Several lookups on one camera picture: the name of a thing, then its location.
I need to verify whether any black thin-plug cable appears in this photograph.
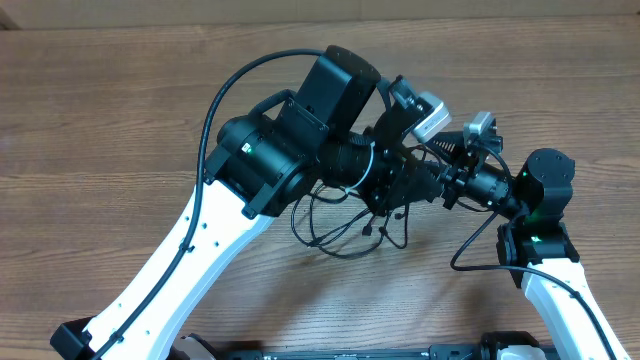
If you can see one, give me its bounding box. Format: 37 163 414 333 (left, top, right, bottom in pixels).
307 189 411 251

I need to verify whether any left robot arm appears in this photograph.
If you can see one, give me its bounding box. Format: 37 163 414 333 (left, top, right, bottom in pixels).
50 45 450 359

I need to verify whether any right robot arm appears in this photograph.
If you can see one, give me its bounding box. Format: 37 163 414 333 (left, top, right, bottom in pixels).
427 132 628 359

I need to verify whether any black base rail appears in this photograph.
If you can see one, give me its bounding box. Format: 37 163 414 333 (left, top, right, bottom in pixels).
172 329 556 360

